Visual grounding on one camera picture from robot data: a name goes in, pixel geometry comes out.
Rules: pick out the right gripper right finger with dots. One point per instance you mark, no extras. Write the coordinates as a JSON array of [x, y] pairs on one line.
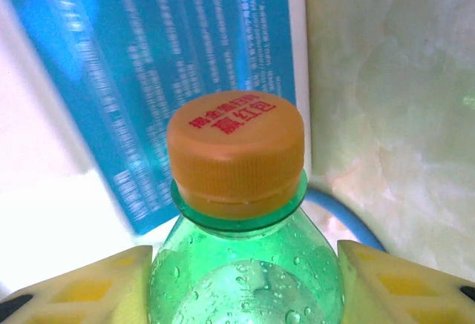
[[401, 290]]

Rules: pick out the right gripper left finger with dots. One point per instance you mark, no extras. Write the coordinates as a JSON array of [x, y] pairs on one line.
[[74, 294]]

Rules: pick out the green bottle with orange cap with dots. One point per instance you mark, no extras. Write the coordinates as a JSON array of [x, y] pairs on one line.
[[237, 264]]

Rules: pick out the blue stethoscope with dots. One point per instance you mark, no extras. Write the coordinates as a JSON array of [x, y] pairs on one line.
[[349, 214]]

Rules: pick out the white box with blue lid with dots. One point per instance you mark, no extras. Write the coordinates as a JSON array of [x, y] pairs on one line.
[[111, 79]]

